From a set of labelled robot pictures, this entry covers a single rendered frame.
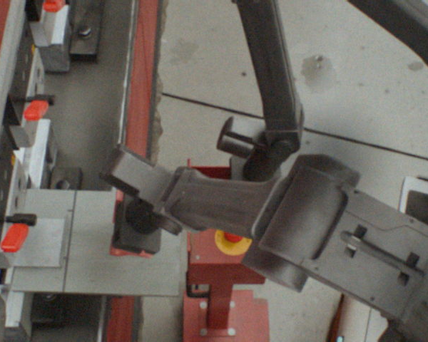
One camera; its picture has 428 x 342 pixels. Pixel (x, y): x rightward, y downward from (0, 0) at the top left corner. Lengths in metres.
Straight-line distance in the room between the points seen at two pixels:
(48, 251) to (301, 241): 0.70
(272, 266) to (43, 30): 0.77
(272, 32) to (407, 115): 1.57
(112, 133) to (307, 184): 0.91
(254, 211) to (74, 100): 0.91
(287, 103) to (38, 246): 0.46
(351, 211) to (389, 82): 2.12
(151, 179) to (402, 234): 0.48
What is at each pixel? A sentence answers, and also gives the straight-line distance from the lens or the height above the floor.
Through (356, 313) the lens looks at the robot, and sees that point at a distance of 1.98.
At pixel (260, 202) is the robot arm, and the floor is 1.54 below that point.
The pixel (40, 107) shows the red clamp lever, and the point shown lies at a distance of 1.09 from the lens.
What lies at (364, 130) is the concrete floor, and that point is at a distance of 2.56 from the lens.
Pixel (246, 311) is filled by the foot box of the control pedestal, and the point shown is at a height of 0.12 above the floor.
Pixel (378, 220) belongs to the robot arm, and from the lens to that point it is 0.59.
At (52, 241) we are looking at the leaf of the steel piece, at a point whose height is 1.01.
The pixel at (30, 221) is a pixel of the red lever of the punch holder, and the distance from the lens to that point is 1.04.
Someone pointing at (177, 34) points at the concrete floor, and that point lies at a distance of 2.74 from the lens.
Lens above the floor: 2.11
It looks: 61 degrees down
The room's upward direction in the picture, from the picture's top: 3 degrees clockwise
